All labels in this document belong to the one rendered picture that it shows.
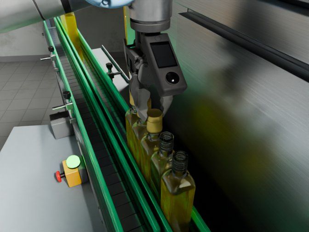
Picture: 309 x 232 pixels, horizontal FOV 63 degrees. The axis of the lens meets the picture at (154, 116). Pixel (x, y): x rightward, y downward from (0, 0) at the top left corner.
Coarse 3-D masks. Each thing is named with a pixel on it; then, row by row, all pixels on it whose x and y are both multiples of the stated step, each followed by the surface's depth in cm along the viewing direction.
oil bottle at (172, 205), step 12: (168, 180) 49; (180, 180) 48; (192, 180) 49; (168, 192) 50; (180, 192) 49; (192, 192) 50; (168, 204) 52; (180, 204) 51; (192, 204) 53; (168, 216) 54; (180, 216) 54; (180, 228) 58
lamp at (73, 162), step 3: (72, 156) 86; (75, 156) 86; (69, 159) 84; (72, 159) 84; (75, 159) 85; (78, 159) 85; (69, 162) 84; (72, 162) 84; (75, 162) 84; (78, 162) 85; (69, 165) 84; (72, 165) 84; (75, 165) 84; (78, 165) 85; (69, 168) 85; (72, 168) 85
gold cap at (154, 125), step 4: (148, 112) 54; (152, 112) 54; (156, 112) 54; (160, 112) 54; (148, 116) 53; (152, 116) 53; (156, 116) 53; (160, 116) 53; (148, 120) 54; (152, 120) 53; (156, 120) 53; (160, 120) 54; (148, 124) 55; (152, 124) 54; (156, 124) 54; (160, 124) 55; (148, 128) 55; (152, 128) 55; (156, 128) 55; (160, 128) 55; (152, 132) 55; (156, 132) 55
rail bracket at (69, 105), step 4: (64, 92) 89; (68, 92) 89; (64, 96) 89; (68, 96) 89; (68, 100) 90; (64, 104) 91; (68, 104) 91; (72, 104) 91; (52, 108) 90; (56, 108) 90; (60, 108) 91; (68, 108) 91; (72, 108) 92; (72, 112) 94; (72, 116) 95; (72, 120) 95; (76, 120) 96
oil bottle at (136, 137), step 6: (138, 120) 63; (132, 126) 64; (138, 126) 62; (144, 126) 61; (132, 132) 64; (138, 132) 61; (144, 132) 61; (132, 138) 66; (138, 138) 61; (138, 144) 62; (138, 150) 64; (138, 156) 65; (138, 162) 67
